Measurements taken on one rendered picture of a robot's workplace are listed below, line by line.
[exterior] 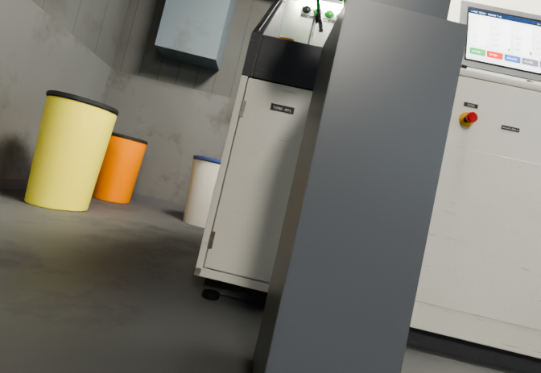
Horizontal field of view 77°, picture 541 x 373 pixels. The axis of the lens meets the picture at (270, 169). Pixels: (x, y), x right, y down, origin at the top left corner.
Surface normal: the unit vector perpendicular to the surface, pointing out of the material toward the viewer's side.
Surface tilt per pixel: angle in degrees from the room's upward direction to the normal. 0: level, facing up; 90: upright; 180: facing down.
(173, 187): 90
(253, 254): 90
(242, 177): 90
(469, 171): 90
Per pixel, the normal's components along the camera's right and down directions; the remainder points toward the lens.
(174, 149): 0.05, -0.05
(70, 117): 0.26, 0.04
